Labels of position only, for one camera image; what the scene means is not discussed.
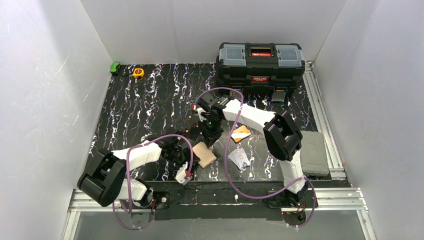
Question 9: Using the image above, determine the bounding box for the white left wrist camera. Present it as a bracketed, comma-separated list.
[175, 162, 191, 185]

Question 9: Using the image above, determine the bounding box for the aluminium frame rail front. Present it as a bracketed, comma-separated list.
[61, 188, 377, 240]

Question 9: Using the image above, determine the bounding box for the black plastic toolbox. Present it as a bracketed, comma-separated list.
[215, 42, 306, 99]

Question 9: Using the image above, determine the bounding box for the white card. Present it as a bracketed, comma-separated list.
[228, 148, 251, 170]

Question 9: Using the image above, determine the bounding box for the aluminium frame rail right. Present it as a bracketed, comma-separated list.
[303, 61, 347, 181]

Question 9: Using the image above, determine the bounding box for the orange card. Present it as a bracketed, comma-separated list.
[230, 125, 251, 143]

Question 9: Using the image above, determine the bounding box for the grey pad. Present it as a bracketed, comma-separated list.
[300, 130, 330, 177]

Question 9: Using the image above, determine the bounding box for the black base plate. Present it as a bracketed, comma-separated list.
[131, 181, 350, 221]

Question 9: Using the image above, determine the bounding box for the aluminium frame rail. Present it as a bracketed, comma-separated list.
[61, 188, 377, 240]
[303, 61, 347, 181]

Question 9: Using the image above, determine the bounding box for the yellow tape measure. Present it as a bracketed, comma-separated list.
[132, 67, 145, 79]

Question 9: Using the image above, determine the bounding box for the green plastic object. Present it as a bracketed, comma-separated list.
[109, 62, 121, 75]

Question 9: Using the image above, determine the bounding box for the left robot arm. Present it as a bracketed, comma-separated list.
[77, 133, 195, 207]

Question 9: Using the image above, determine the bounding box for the silver toolbox latch right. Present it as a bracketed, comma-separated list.
[271, 89, 287, 103]

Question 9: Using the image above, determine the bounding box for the silver toolbox latch left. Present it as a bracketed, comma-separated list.
[229, 89, 241, 101]

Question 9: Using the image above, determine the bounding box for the silver toolbox latch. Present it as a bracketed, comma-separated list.
[229, 89, 241, 101]
[271, 89, 287, 103]

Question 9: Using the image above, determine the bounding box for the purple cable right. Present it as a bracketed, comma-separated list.
[192, 87, 316, 229]

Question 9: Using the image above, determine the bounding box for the beige card holder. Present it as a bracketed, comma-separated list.
[192, 142, 217, 169]

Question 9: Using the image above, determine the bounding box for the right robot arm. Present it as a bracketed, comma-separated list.
[193, 90, 308, 201]

